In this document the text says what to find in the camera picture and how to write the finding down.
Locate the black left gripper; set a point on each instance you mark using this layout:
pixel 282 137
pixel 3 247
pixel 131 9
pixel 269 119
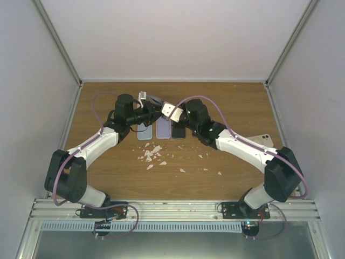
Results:
pixel 151 110

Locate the blue magsafe phone case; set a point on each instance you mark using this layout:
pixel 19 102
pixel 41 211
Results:
pixel 155 100

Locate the light blue phone case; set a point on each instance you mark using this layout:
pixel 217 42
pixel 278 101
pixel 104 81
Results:
pixel 144 132

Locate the lavender phone case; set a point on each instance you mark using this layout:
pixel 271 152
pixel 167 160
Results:
pixel 163 128

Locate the dark green smartphone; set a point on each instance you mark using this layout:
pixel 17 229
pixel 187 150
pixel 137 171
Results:
pixel 178 132

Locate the phone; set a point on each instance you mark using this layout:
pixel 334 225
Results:
pixel 194 134

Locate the white phone stand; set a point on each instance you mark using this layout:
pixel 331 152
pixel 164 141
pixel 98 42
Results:
pixel 264 140

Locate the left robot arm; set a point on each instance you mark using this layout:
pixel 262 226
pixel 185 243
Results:
pixel 66 178

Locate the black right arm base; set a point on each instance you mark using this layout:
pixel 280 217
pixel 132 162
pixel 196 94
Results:
pixel 240 210

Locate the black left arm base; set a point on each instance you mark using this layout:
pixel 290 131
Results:
pixel 117 211

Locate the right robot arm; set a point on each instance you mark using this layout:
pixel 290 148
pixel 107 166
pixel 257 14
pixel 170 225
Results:
pixel 282 173

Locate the white debris pile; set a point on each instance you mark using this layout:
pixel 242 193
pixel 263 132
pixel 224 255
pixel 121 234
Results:
pixel 152 156

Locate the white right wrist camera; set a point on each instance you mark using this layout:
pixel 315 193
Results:
pixel 171 111

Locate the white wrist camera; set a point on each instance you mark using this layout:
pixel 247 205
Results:
pixel 171 111
pixel 142 97

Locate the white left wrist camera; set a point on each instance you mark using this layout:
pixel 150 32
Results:
pixel 142 97

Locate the aluminium front rail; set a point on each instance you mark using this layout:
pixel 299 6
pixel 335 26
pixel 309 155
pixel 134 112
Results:
pixel 179 210

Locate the white slotted cable duct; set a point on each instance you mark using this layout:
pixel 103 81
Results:
pixel 148 226

